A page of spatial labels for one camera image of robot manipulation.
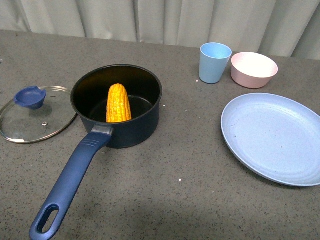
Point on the light blue plate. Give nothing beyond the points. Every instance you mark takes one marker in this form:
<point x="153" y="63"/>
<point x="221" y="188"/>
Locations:
<point x="275" y="137"/>

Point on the grey curtain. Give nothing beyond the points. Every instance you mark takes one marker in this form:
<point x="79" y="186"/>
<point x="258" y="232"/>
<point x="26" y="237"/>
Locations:
<point x="287" y="28"/>

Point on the yellow corn cob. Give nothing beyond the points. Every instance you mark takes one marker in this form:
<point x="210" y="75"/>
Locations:
<point x="118" y="106"/>

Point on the dark blue saucepan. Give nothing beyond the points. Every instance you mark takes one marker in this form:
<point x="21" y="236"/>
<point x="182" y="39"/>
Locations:
<point x="89" y="100"/>

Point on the pink bowl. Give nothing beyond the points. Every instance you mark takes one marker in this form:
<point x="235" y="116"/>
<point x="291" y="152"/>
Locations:
<point x="252" y="70"/>

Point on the glass pot lid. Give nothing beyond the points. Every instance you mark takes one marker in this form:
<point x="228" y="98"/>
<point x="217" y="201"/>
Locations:
<point x="36" y="114"/>

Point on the light blue cup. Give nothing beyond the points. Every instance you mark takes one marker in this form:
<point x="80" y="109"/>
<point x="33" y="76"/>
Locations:
<point x="213" y="61"/>

